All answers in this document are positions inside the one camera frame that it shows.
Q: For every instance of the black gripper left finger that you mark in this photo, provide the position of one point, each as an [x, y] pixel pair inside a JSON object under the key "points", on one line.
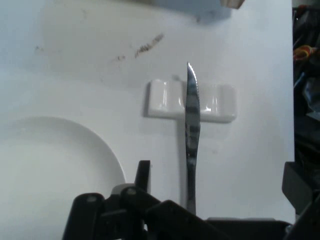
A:
{"points": [[100, 215]]}

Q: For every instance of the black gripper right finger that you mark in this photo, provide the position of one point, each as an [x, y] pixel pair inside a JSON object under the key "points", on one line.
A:
{"points": [[302, 200]]}

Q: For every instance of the silver table knife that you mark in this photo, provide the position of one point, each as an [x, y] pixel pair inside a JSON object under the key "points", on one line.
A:
{"points": [[192, 125]]}

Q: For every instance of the white round plate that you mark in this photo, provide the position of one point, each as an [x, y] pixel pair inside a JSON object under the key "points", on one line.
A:
{"points": [[50, 162]]}

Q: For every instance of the white ceramic cutlery rest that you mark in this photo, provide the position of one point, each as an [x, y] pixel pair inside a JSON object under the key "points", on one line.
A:
{"points": [[165, 100]]}

